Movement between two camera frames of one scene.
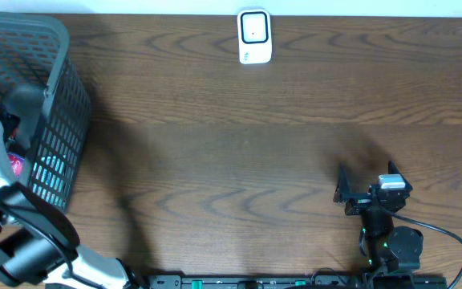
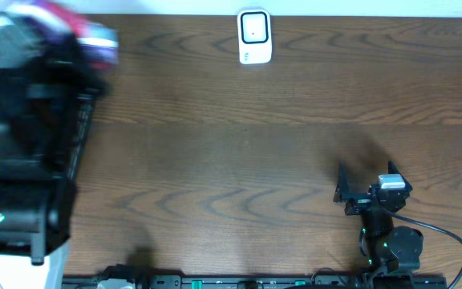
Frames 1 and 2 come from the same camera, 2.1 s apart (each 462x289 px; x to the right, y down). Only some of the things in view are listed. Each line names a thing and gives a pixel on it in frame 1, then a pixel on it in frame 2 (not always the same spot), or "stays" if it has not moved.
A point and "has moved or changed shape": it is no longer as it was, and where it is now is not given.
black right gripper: (364, 199) stays
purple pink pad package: (17, 164) has moved or changed shape
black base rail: (297, 282) stays
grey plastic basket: (23, 62) stays
